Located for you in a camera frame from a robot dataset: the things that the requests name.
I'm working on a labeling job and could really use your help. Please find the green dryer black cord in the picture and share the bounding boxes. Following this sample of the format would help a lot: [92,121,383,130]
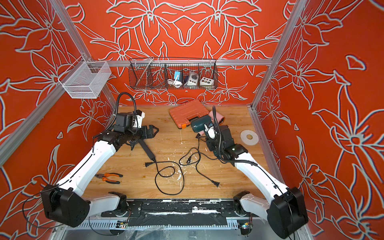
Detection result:
[179,133,223,166]

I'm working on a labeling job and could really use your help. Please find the dark green hair dryer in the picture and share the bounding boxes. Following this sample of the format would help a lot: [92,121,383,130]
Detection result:
[191,115,213,133]

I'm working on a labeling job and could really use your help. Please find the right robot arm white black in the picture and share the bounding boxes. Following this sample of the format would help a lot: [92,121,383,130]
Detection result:
[204,108,309,239]

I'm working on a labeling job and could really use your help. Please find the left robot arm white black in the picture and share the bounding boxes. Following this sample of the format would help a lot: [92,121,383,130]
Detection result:
[40,106,159,227]

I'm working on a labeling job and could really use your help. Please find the black hair dryer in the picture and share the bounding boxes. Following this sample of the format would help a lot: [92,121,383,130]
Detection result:
[139,139,156,162]

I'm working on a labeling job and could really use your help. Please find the pink hair dryer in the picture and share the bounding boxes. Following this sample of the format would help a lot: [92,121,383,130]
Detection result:
[209,111,225,125]

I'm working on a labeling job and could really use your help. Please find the white tape roll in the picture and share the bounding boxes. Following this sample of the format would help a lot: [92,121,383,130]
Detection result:
[240,130,259,146]

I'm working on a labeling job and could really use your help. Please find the orange plastic tool case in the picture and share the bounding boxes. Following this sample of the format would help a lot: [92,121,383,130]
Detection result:
[169,100,209,129]

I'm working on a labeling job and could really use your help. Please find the blue white small box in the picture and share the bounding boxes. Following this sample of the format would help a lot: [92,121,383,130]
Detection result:
[173,71,183,82]

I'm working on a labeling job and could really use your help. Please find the white power strip cube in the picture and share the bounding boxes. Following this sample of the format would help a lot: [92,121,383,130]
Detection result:
[200,77,215,88]

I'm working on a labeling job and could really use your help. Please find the white round adapter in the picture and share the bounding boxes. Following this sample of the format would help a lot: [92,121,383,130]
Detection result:
[186,72,199,87]

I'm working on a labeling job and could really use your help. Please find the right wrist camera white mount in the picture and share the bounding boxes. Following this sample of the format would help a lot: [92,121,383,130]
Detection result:
[204,124,216,140]

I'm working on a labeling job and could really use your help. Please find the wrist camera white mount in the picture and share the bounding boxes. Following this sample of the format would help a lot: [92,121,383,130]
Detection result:
[133,110,145,128]
[204,124,216,140]

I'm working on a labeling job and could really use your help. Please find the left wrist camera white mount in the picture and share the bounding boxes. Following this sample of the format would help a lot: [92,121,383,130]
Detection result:
[133,110,145,128]

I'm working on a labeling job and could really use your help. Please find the pink dryer black cord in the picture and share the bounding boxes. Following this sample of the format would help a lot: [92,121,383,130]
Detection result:
[194,134,221,189]

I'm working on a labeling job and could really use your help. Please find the white coiled cable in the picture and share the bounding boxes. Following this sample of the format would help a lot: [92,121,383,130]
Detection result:
[166,78,183,89]

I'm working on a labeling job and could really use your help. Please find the black wire wall basket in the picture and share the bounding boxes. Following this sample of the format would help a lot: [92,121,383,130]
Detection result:
[129,57,219,90]

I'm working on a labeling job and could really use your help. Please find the orange handled pliers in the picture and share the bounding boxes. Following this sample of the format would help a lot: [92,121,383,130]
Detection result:
[95,173,123,185]

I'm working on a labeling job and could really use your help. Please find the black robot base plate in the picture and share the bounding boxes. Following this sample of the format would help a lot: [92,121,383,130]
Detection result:
[101,199,255,229]

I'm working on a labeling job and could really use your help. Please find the clear acrylic wall bin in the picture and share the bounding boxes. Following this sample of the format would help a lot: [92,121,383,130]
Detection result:
[58,56,112,101]

